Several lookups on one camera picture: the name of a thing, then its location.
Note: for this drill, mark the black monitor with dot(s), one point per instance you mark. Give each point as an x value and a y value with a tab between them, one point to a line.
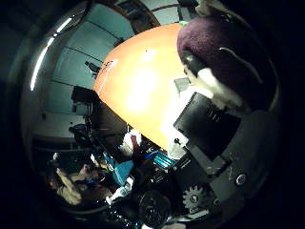
81	95

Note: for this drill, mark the long ceiling light strip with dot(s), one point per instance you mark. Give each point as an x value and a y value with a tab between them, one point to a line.
39	63

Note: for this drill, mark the large white paper tag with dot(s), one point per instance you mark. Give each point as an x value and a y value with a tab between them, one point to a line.
181	84

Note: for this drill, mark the seated person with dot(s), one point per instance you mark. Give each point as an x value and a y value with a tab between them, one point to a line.
68	191

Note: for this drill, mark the purple plush eggplant toy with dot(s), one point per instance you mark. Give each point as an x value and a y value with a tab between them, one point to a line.
219	35

